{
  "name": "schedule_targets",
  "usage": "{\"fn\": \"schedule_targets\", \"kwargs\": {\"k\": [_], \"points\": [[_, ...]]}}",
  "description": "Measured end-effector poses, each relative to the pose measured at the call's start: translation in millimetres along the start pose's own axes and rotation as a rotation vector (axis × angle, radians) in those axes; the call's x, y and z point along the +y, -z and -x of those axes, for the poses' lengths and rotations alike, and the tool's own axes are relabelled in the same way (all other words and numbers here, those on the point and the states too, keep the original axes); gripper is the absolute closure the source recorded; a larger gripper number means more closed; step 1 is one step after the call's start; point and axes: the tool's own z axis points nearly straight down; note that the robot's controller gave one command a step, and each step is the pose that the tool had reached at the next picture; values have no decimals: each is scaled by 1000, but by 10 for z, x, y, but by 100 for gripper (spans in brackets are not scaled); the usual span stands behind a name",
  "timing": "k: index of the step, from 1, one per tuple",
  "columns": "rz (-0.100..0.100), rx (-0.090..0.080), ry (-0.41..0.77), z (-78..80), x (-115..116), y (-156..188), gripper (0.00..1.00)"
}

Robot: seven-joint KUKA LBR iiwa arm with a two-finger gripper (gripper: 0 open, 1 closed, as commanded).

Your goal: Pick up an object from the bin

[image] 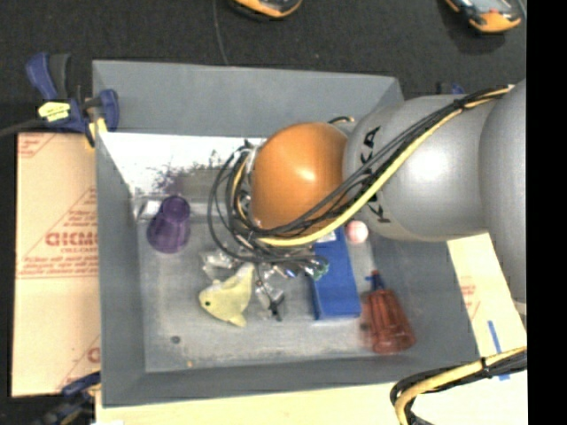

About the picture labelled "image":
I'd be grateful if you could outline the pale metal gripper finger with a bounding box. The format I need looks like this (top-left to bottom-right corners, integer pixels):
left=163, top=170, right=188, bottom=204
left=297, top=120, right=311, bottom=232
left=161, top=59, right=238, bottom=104
left=255, top=267, right=273, bottom=308
left=268, top=277, right=286, bottom=322

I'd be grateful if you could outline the grey metal bin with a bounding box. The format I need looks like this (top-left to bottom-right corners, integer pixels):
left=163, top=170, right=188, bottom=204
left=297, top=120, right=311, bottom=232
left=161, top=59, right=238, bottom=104
left=91, top=59, right=482, bottom=406

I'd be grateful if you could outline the clear crumpled plastic piece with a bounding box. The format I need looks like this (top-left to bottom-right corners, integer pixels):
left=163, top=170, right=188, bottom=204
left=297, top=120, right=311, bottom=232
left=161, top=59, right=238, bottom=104
left=198, top=249, right=238, bottom=281

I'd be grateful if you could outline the yellow toy fish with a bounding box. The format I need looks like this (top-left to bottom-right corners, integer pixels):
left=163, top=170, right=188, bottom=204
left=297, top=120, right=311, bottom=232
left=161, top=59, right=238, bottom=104
left=198, top=263, right=257, bottom=328

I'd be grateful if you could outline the purple clear plastic cup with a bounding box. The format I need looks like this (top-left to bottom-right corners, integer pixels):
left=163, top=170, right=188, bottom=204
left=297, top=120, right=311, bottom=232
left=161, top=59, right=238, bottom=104
left=145, top=195, right=192, bottom=255

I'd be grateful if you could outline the pink ball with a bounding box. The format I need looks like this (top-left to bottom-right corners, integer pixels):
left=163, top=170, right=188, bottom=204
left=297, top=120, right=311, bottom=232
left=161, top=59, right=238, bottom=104
left=345, top=220, right=369, bottom=244

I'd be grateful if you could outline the brown cardboard board, red print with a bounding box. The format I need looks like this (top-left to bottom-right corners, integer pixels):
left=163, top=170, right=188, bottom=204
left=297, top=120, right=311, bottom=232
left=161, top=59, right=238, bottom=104
left=11, top=131, right=527, bottom=398

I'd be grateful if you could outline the blue box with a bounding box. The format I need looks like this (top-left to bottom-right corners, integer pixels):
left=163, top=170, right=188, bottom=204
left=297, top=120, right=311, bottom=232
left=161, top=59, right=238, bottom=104
left=307, top=227, right=362, bottom=321

